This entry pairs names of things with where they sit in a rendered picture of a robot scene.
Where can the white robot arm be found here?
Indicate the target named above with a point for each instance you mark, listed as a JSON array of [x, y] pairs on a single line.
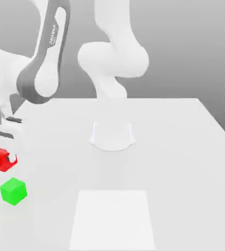
[[112, 58]]

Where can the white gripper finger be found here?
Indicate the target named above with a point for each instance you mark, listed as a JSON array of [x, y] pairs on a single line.
[[11, 158]]

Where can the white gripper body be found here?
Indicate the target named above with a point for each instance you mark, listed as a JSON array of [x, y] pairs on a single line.
[[4, 143]]

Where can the small green cube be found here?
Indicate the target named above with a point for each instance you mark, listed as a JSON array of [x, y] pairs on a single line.
[[13, 192]]

